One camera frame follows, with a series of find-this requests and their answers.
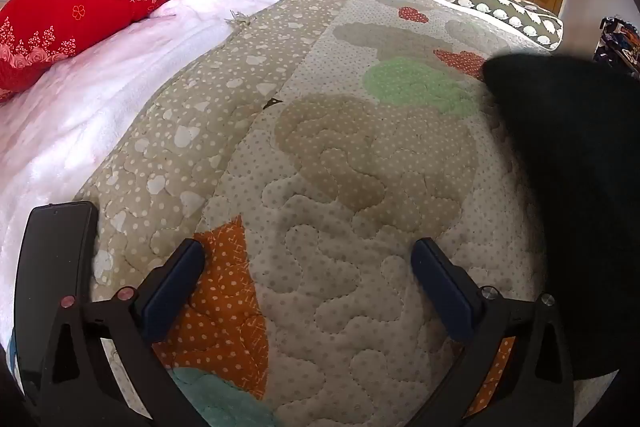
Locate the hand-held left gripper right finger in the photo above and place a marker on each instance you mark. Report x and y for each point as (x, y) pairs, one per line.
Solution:
(445, 287)

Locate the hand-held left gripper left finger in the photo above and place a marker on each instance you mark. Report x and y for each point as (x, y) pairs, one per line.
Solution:
(172, 287)

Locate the black pants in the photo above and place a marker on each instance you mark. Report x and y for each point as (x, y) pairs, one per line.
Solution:
(575, 157)

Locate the patchwork quilted bedspread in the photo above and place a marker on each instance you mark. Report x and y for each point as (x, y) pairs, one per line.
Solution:
(325, 207)

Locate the white fleece blanket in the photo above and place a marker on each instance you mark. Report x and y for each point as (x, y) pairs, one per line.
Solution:
(75, 117)

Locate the green patterned pillow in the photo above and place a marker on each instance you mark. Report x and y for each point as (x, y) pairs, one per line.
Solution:
(500, 7)

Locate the cluttered white shelf unit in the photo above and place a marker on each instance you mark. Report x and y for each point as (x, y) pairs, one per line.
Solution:
(617, 42)

